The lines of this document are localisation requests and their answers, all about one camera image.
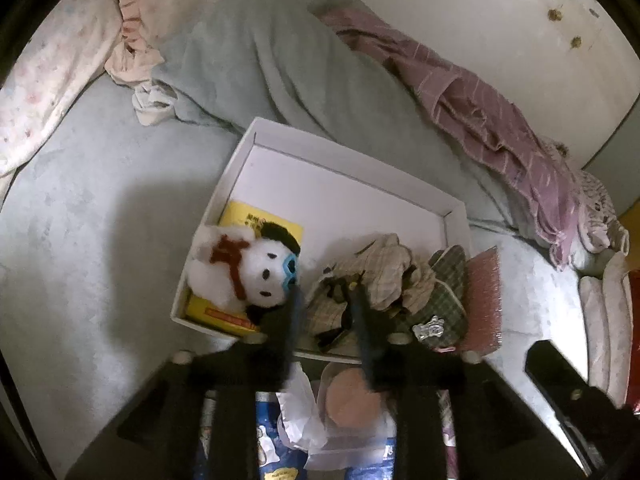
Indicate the white folded bedding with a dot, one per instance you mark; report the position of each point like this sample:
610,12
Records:
610,311

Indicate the purple pump bottle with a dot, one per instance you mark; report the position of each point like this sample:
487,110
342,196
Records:
448,435

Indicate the purple striped cloth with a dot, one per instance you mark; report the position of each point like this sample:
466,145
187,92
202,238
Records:
490,129

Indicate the blue mask packet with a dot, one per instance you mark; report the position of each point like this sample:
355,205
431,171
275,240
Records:
275,459

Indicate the white small cloth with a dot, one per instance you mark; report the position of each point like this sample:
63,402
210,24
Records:
154,102

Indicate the white snowman plush toy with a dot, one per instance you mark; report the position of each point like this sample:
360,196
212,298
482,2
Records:
234,267

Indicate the grey-green blanket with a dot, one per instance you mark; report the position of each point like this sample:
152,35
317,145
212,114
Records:
237,60

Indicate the green plaid pouch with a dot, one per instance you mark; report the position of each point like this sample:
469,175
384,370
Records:
432,308

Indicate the pink floral pillow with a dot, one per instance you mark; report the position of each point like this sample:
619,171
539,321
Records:
64,54

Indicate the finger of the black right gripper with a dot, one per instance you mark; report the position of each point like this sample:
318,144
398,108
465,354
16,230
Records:
604,437

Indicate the yellow book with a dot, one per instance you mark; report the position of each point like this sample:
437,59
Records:
201,312

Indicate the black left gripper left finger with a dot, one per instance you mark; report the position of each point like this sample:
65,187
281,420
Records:
156,434

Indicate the beige plaid cloth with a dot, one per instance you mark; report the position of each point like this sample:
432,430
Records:
398,282

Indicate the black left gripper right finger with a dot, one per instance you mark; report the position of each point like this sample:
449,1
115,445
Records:
497,435

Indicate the white cardboard box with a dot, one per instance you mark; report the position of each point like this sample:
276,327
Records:
337,199

